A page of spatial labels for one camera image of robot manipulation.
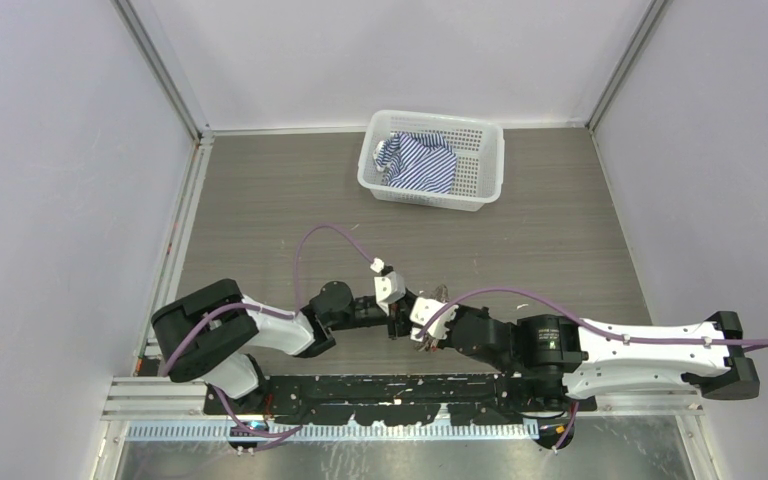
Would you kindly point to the blue striped shirt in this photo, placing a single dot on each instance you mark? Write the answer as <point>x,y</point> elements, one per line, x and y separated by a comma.
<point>416,161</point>

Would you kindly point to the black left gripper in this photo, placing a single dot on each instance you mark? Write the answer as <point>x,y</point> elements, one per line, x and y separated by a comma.
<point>400,314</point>

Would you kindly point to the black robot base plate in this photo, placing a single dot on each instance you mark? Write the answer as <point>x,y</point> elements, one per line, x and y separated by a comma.
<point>402,400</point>

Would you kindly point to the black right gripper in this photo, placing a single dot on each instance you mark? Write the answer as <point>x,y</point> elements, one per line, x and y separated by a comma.
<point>466,309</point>

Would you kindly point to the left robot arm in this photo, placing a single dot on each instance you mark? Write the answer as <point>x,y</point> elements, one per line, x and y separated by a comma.
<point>203,335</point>

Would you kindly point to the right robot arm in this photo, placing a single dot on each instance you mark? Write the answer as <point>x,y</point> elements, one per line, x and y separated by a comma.
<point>576,361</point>

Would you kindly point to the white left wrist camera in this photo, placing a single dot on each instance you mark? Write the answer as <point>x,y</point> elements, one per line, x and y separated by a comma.
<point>389,285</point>

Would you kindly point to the white plastic basket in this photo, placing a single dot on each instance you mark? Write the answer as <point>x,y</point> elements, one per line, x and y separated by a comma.
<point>478,144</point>

